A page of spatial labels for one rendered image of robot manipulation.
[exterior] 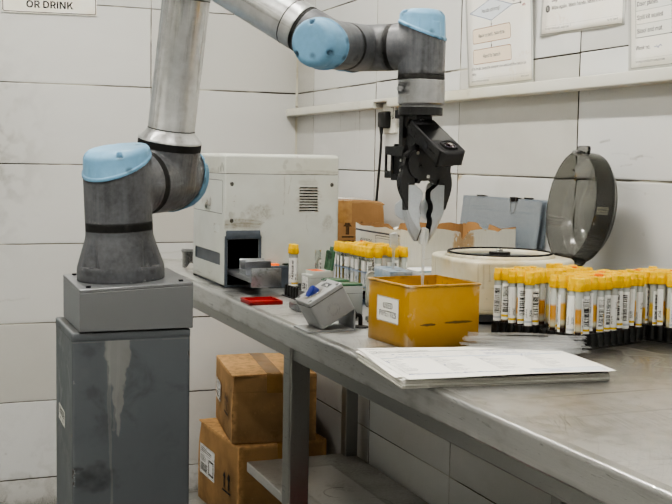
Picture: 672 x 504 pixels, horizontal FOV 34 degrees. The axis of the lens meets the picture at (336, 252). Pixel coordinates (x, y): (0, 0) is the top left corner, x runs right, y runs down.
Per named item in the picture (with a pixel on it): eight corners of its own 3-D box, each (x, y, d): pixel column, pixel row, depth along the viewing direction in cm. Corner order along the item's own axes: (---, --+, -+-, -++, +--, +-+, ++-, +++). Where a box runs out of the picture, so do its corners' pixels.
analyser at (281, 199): (192, 275, 269) (192, 152, 267) (296, 272, 280) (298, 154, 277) (226, 289, 241) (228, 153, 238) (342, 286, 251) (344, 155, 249)
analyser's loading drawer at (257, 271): (224, 277, 247) (224, 254, 247) (252, 276, 250) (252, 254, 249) (251, 287, 228) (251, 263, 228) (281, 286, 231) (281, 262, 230)
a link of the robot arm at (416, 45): (406, 14, 179) (455, 12, 175) (404, 82, 180) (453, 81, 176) (386, 8, 172) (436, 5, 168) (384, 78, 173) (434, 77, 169)
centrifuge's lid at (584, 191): (551, 144, 220) (588, 150, 221) (532, 267, 221) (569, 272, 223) (600, 143, 199) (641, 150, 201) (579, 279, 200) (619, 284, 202)
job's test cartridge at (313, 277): (300, 301, 212) (301, 269, 211) (323, 300, 214) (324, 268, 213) (308, 304, 208) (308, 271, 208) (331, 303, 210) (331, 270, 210)
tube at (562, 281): (554, 341, 174) (556, 274, 173) (565, 341, 174) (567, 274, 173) (556, 343, 172) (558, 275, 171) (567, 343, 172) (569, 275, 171)
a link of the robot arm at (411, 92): (454, 80, 173) (409, 77, 169) (453, 109, 173) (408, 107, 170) (429, 82, 179) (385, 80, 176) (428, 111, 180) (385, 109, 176)
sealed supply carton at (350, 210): (276, 257, 320) (277, 194, 319) (352, 257, 326) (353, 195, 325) (300, 268, 291) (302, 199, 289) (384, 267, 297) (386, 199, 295)
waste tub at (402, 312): (365, 337, 179) (367, 276, 178) (435, 333, 185) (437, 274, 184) (407, 350, 167) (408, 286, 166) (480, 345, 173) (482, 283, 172)
